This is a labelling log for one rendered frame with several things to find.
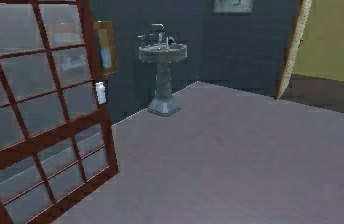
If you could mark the chrome sink faucet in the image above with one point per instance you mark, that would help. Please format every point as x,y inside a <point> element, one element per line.
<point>157,32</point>

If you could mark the red-brown glass-paned door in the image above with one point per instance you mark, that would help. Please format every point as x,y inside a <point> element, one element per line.
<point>46,140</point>

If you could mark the grey pedestal sink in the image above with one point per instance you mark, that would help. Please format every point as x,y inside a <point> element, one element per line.
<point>163,66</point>

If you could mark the white light switch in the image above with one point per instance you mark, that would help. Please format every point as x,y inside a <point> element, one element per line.
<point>101,93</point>

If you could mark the brown framed wall picture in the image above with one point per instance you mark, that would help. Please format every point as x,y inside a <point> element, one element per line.
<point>106,50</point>

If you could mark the grey framed wall picture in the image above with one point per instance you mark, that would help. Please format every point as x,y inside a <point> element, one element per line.
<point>233,5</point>

